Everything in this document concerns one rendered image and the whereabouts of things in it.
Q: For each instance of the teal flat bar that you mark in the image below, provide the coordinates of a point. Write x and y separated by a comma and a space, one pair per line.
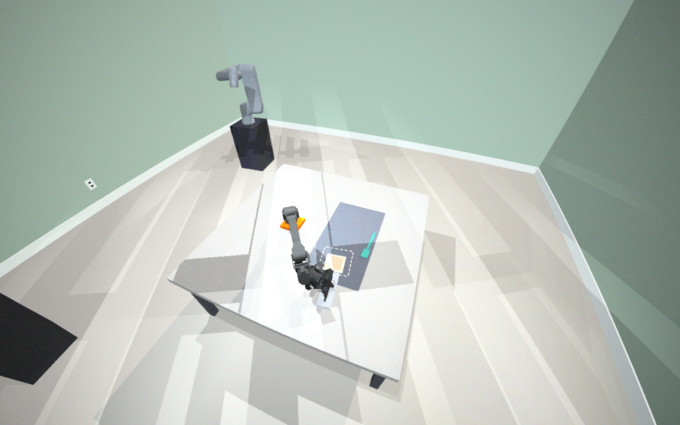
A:
366, 252

